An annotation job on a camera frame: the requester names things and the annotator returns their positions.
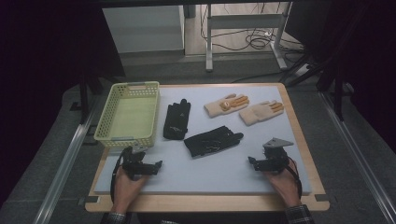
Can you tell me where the tangle of black floor cables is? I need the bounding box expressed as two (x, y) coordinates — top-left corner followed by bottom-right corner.
(200, 3), (305, 53)

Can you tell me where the person's right hand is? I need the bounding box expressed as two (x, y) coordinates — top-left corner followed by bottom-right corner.
(263, 167), (303, 208)

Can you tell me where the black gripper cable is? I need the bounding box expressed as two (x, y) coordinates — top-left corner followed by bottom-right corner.
(109, 147), (133, 203)
(286, 156), (304, 200)

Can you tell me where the person's left hand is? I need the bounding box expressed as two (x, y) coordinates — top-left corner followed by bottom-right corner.
(111, 167), (149, 215)

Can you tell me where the white cabinet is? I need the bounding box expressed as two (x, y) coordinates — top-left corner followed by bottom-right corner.
(102, 5), (186, 54)

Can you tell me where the black glove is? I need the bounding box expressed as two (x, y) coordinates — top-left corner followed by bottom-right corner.
(163, 98), (191, 141)
(183, 125), (245, 159)

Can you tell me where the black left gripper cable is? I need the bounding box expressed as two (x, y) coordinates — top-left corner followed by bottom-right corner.
(109, 147), (133, 203)

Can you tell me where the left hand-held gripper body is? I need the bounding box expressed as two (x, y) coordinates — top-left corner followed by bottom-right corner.
(121, 144), (157, 181)

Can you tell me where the white metal desk frame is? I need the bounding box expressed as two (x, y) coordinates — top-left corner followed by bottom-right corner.
(205, 2), (294, 73)

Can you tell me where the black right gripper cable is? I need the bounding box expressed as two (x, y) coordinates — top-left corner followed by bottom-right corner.
(286, 156), (304, 200)

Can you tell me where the metal floor rail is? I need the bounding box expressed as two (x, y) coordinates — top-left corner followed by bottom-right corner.
(318, 91), (396, 224)
(32, 92), (101, 224)

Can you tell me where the light grey foam mat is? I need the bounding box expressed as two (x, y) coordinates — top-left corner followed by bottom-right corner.
(92, 85), (313, 196)

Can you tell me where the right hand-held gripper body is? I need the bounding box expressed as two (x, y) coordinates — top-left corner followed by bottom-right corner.
(260, 137), (294, 174)

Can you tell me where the pale yellow plastic basket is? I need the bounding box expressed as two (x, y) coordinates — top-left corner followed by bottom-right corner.
(93, 80), (161, 148)

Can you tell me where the black stand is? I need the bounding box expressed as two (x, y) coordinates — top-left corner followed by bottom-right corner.
(78, 70), (105, 125)
(279, 46), (356, 122)

